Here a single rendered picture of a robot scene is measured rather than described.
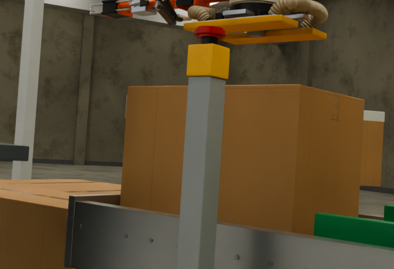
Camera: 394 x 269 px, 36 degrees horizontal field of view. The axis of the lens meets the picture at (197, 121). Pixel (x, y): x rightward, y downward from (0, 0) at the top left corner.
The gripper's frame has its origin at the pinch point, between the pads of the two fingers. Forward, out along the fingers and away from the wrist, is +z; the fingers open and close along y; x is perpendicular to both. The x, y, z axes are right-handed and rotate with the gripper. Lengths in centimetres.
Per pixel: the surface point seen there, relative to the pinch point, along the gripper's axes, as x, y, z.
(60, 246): -33, 84, -18
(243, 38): 18.4, 13.1, 6.5
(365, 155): 4, 48, 157
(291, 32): 36.0, 12.3, 6.1
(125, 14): -29.9, 2.6, 2.5
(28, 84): -314, 4, 185
